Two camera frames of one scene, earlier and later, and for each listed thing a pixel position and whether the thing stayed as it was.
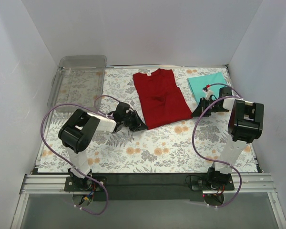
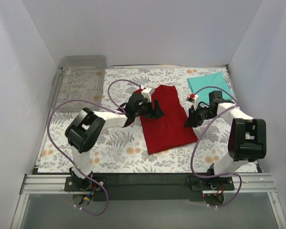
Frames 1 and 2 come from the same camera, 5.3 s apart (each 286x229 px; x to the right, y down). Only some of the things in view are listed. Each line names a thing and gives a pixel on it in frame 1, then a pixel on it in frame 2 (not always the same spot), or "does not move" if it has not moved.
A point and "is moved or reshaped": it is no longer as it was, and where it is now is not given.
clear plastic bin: (79, 79) does not move
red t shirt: (162, 102) is moved or reshaped
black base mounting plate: (151, 187) does not move
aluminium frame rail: (243, 183) does not move
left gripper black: (134, 121) to (153, 109)
